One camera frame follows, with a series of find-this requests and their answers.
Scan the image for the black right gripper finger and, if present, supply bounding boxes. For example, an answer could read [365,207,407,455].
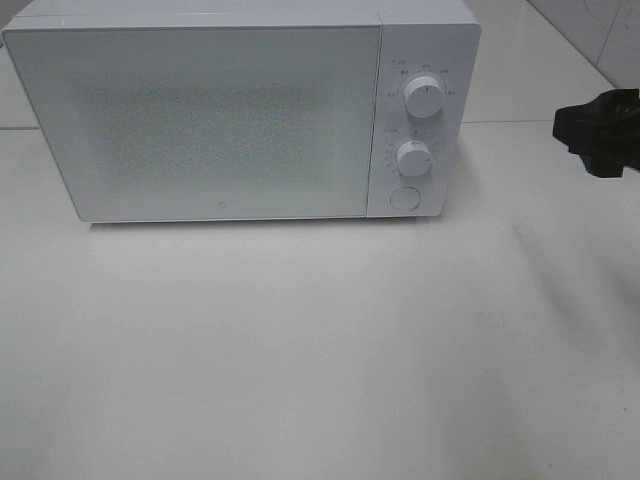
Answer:
[552,89,639,155]
[582,153,639,178]

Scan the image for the white timer knob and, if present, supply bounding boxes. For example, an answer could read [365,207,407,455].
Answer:
[396,140,433,177]

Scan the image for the round white door button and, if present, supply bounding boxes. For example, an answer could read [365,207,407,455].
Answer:
[390,187,421,212]

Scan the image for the white microwave door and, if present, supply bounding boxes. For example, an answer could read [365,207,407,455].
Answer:
[6,26,380,223]

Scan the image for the upper white power knob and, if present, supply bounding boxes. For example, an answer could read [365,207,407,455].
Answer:
[401,72,445,119]

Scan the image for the white microwave oven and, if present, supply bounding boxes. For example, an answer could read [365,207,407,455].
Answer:
[2,1,481,221]

